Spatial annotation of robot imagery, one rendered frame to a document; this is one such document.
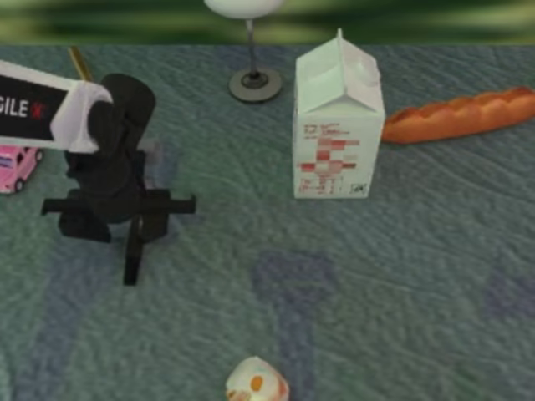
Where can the white orange-printed wrapped bun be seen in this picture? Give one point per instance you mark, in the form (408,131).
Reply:
(257,382)

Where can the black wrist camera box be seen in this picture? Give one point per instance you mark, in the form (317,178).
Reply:
(83,227)

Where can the orange baguette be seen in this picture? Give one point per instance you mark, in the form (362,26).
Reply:
(455,115)

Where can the white globe on black stand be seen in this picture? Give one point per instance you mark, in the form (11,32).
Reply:
(253,83)

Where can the yellow pencil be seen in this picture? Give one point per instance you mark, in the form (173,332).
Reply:
(80,62)

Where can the teal patterned tablecloth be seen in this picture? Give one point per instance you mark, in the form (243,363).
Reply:
(376,271)

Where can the pink toy car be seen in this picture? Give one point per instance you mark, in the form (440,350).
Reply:
(16,167)

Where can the white red-printed milk carton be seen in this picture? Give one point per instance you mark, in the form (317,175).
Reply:
(334,146)

